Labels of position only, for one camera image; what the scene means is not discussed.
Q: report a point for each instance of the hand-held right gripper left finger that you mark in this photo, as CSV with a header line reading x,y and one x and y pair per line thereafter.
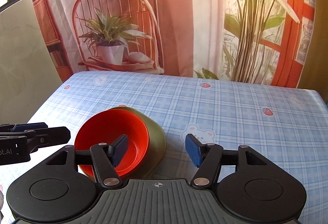
x,y
121,147

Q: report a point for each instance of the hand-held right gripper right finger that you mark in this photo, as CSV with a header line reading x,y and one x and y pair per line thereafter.
x,y
193,149

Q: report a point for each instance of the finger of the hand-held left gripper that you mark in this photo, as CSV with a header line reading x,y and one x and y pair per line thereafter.
x,y
53,135
30,126

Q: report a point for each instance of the large red bowl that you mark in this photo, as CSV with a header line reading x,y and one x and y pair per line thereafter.
x,y
102,126

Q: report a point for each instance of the blue checked tablecloth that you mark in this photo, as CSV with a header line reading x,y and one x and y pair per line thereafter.
x,y
230,116

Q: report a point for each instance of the printed backdrop cloth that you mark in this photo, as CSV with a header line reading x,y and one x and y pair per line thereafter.
x,y
179,21

